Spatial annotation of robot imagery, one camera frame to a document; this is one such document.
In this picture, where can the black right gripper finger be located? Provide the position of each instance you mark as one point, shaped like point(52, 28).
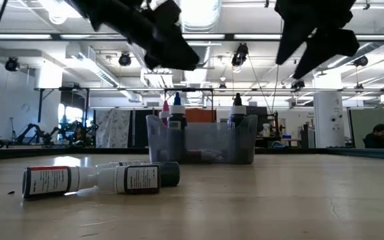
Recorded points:
point(328, 46)
point(292, 33)

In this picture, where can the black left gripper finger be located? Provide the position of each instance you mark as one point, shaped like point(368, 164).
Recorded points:
point(153, 56)
point(178, 53)

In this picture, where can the black-tipped food coloring bottle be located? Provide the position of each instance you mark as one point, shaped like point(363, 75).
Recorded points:
point(238, 115)

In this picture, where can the translucent plastic bin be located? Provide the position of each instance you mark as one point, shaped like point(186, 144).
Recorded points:
point(205, 140)

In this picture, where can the black background robot arm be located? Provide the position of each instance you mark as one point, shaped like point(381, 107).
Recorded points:
point(45, 135)

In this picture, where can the pink-tipped food coloring bottle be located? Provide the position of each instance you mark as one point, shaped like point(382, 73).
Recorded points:
point(165, 111)

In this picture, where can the blue-tipped food coloring bottle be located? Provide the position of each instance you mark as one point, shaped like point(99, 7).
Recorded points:
point(177, 133)

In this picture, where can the white-labelled coloring bottle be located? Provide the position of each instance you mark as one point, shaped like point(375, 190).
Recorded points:
point(125, 163)

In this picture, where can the dark green food coloring bottle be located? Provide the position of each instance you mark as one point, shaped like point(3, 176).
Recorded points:
point(170, 174)

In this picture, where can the dark labelled food coloring bottle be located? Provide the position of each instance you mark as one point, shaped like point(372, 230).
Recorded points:
point(138, 179)

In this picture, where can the red-banded labelled coloring bottle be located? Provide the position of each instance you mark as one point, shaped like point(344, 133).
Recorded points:
point(45, 181)

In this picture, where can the orange panel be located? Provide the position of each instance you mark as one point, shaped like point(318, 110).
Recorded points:
point(200, 115)

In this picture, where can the white round column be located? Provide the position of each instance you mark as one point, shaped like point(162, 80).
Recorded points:
point(328, 120)

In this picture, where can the patterned white curtain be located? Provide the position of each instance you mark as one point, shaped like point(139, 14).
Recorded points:
point(112, 128)

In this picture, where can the green partition panel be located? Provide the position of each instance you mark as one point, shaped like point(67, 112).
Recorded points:
point(358, 128)

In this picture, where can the person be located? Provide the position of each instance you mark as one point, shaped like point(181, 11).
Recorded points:
point(377, 136)

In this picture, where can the black ceiling-hung camera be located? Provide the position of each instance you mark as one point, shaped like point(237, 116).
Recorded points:
point(124, 60)
point(360, 61)
point(11, 64)
point(239, 55)
point(297, 84)

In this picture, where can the silver ventilation duct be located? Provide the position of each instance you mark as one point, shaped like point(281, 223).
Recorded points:
point(200, 16)

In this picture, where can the overhead frame beam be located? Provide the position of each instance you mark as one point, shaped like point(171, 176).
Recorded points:
point(28, 37)

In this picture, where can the black background frame stand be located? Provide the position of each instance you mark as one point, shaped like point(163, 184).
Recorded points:
point(40, 103)

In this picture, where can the black table edge rail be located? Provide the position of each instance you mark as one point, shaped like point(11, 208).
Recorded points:
point(45, 152)

